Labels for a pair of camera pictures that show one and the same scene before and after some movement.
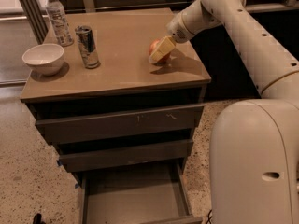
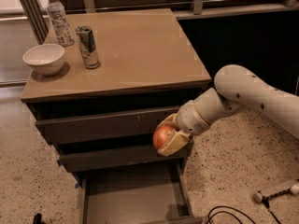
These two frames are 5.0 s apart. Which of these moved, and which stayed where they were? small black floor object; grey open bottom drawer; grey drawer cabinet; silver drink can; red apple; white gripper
Moved: red apple; white gripper
Stayed: grey open bottom drawer; small black floor object; silver drink can; grey drawer cabinet
